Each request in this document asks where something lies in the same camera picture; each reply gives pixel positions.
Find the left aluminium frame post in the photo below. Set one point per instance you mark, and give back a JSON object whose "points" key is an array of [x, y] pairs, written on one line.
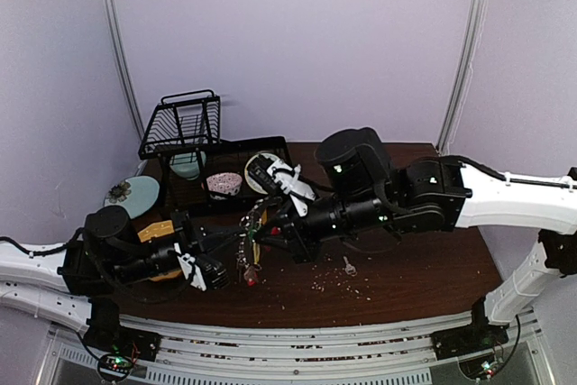
{"points": [[122, 68]]}

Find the right aluminium frame post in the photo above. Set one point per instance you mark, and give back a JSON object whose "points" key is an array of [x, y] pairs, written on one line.
{"points": [[463, 75]]}

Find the black wire dish rack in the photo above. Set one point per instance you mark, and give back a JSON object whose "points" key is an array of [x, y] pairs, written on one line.
{"points": [[191, 122]]}

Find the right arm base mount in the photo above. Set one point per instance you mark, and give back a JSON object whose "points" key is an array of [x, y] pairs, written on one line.
{"points": [[475, 337]]}

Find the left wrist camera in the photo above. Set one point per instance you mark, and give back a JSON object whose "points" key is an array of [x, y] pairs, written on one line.
{"points": [[202, 271]]}

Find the aluminium frame post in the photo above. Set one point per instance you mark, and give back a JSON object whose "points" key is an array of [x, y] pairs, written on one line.
{"points": [[463, 75], [122, 68]]}

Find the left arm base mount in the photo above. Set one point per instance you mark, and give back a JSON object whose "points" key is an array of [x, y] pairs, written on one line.
{"points": [[115, 347]]}

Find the red handled keyring with keys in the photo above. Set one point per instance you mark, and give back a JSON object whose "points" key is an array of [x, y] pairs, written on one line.
{"points": [[243, 256]]}

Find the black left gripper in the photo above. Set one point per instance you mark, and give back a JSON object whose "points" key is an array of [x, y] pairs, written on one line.
{"points": [[196, 233]]}

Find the light blue plate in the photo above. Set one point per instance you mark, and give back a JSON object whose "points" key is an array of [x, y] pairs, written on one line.
{"points": [[136, 195]]}

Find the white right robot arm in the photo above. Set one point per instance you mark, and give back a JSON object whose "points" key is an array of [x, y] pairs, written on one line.
{"points": [[440, 194]]}

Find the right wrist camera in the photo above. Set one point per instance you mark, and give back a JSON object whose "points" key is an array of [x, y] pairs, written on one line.
{"points": [[287, 180]]}

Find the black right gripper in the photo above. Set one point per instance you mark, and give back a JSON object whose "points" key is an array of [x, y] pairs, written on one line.
{"points": [[294, 232]]}

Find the yellow dotted plate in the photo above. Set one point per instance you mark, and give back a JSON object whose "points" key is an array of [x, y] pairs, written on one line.
{"points": [[154, 232]]}

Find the pink patterned bowl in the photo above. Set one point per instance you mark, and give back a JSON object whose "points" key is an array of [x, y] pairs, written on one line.
{"points": [[222, 186]]}

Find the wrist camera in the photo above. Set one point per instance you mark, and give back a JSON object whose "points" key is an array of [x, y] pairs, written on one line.
{"points": [[287, 180], [202, 271]]}

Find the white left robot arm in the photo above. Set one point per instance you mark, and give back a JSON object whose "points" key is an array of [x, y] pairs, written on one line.
{"points": [[71, 283]]}

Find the loose silver key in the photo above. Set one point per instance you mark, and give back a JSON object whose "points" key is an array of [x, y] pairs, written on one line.
{"points": [[349, 269]]}

